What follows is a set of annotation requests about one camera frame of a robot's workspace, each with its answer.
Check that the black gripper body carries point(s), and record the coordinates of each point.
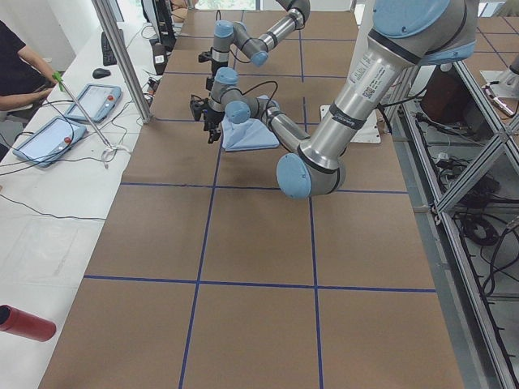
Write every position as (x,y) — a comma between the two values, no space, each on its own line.
(213,68)
(212,117)

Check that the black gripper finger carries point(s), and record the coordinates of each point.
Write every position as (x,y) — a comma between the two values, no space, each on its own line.
(214,135)

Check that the light blue t-shirt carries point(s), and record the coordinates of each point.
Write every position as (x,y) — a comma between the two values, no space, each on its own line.
(242,132)

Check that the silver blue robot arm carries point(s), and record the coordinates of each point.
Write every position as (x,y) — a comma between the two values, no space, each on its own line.
(403,34)
(255,48)

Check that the black labelled box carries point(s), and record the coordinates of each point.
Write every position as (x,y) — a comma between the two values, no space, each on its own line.
(160,58)

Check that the black desktop monitor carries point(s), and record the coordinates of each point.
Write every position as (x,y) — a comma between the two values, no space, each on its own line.
(158,14)

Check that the black keyboard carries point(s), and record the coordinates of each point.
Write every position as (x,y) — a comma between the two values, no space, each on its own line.
(108,55)

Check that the upper teach pendant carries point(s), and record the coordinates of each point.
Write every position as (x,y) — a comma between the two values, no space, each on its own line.
(98,100)

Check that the teach pendant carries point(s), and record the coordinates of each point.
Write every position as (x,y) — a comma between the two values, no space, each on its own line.
(50,142)
(98,100)

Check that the black computer mouse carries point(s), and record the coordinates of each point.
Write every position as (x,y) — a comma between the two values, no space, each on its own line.
(100,73)

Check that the lower teach pendant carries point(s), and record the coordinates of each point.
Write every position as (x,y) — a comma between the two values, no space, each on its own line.
(50,142)

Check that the seated person black shirt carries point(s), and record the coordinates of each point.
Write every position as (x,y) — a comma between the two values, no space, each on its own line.
(26,78)

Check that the brown box behind rack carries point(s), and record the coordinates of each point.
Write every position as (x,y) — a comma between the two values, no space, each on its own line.
(447,99)

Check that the red cylinder bottle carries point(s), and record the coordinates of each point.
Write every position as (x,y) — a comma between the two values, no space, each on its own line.
(24,324)

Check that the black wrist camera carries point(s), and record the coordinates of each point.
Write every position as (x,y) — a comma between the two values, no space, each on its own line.
(198,107)
(205,56)

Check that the aluminium frame post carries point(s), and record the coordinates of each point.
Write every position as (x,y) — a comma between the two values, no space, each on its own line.
(110,27)

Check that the metal rod green handle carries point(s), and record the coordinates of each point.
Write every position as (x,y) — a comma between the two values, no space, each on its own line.
(77,113)

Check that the aluminium frame rack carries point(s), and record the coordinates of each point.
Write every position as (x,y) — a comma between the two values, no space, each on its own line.
(465,186)

